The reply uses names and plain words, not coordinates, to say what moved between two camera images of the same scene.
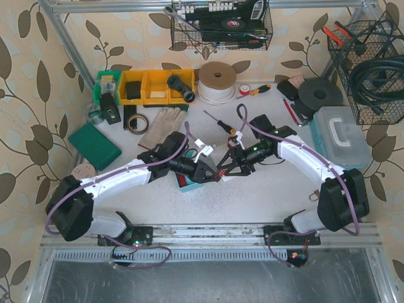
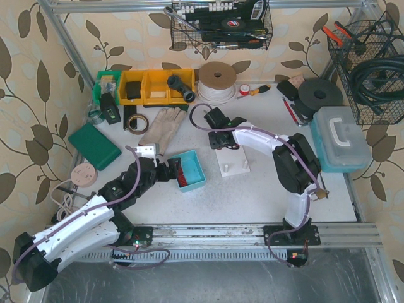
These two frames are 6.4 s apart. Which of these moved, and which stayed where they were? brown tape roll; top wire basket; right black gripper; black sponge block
Moved: right black gripper
Stayed: black sponge block; brown tape roll; top wire basket
